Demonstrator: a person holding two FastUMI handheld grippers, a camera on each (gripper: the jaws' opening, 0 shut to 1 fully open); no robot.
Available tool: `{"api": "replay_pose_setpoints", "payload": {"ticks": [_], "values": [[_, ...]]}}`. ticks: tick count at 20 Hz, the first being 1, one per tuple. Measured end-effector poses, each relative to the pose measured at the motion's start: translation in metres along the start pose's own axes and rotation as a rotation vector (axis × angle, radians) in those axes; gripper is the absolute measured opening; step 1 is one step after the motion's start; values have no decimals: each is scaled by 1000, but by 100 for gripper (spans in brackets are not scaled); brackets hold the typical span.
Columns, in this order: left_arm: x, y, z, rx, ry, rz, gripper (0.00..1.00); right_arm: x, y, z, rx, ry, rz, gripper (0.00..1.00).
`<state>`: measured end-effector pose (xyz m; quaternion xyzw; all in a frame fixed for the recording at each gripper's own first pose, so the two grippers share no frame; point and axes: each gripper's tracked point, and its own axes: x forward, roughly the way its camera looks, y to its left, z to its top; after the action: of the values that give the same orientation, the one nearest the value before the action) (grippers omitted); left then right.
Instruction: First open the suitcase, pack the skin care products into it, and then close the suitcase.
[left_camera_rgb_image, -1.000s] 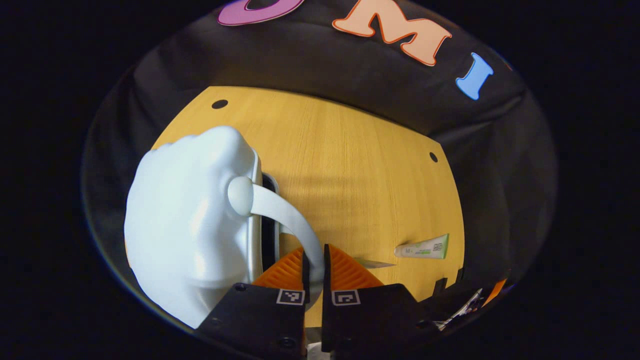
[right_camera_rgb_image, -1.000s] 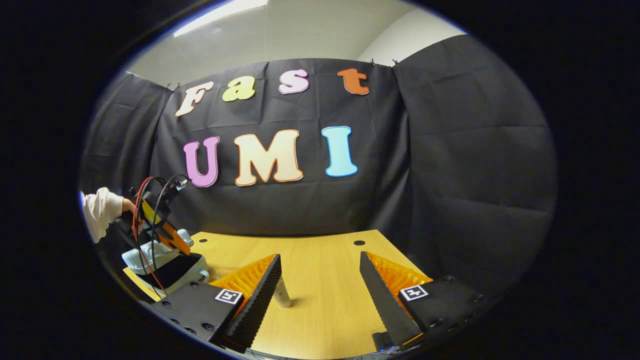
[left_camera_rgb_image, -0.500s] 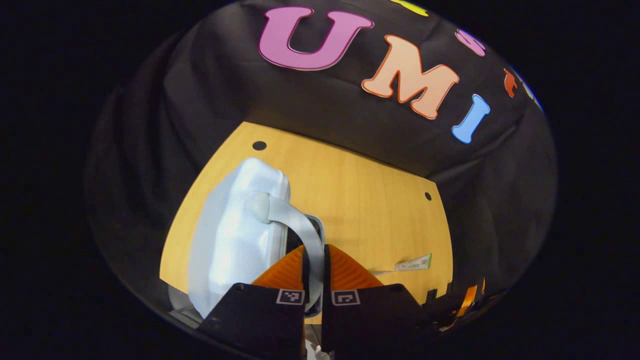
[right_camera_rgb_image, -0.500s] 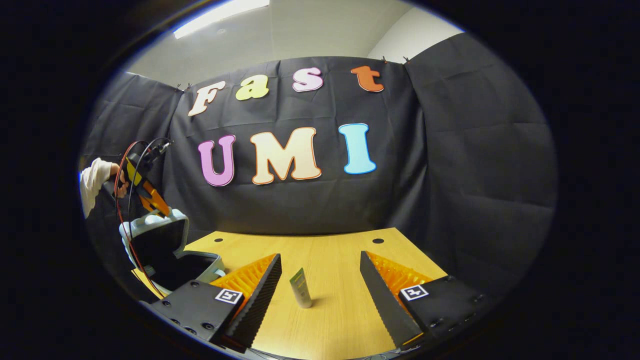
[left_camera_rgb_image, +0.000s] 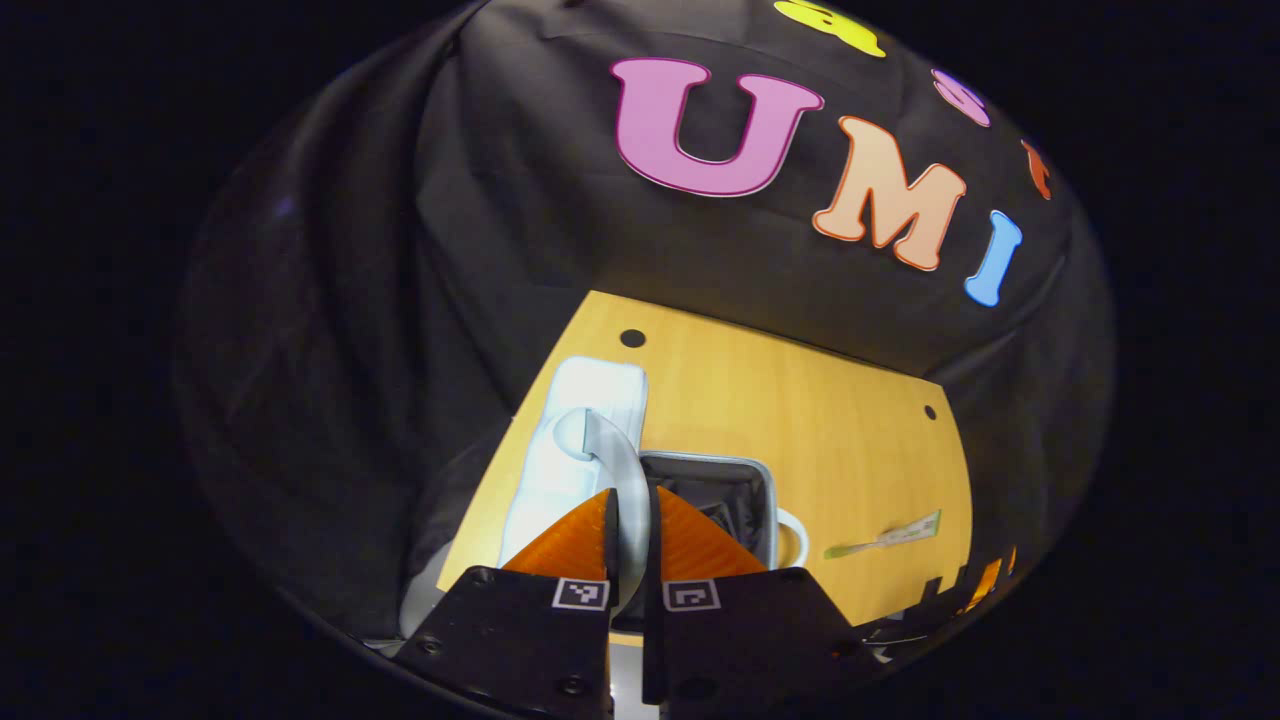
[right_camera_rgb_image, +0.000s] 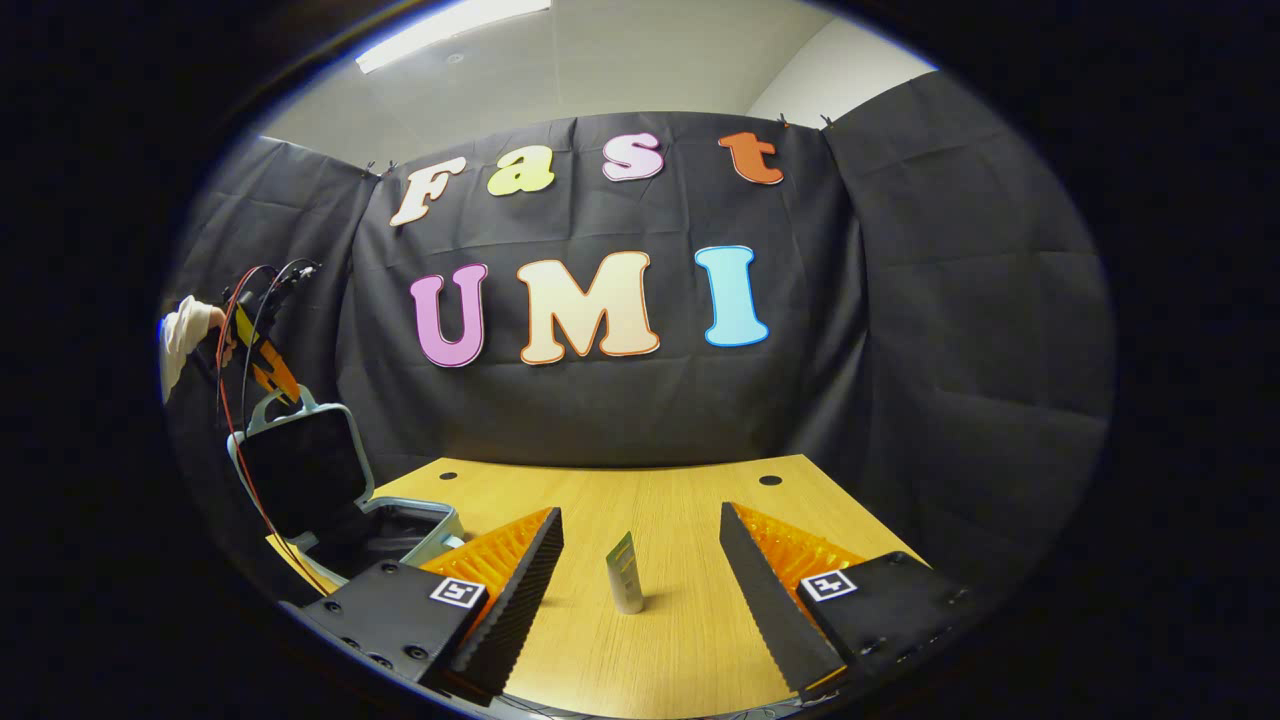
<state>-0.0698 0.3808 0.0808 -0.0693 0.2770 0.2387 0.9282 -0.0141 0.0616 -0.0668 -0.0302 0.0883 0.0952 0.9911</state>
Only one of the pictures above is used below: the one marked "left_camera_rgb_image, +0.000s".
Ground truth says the black backdrop cloth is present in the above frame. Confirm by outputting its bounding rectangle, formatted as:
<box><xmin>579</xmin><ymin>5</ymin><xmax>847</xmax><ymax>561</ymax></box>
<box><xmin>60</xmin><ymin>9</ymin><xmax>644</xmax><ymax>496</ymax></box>
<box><xmin>175</xmin><ymin>0</ymin><xmax>1116</xmax><ymax>641</ymax></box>

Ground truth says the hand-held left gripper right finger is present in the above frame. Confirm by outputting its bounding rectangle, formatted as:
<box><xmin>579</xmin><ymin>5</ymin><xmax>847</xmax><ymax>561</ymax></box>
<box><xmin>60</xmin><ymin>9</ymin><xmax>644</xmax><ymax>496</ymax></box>
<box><xmin>640</xmin><ymin>485</ymin><xmax>873</xmax><ymax>720</ymax></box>

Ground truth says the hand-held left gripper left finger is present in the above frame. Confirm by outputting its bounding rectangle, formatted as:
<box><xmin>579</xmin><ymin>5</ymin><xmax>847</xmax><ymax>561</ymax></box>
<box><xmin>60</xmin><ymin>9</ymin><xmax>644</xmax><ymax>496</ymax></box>
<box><xmin>393</xmin><ymin>487</ymin><xmax>623</xmax><ymax>720</ymax></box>

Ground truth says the light blue suitcase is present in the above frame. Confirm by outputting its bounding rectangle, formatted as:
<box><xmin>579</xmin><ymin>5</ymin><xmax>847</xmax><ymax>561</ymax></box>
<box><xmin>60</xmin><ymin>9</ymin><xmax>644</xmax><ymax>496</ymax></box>
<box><xmin>398</xmin><ymin>355</ymin><xmax>811</xmax><ymax>720</ymax></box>

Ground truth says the white and green tube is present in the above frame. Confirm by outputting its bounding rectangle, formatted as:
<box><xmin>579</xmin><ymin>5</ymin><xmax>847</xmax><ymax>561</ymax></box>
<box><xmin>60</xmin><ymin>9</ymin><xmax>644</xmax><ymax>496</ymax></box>
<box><xmin>823</xmin><ymin>510</ymin><xmax>943</xmax><ymax>561</ymax></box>

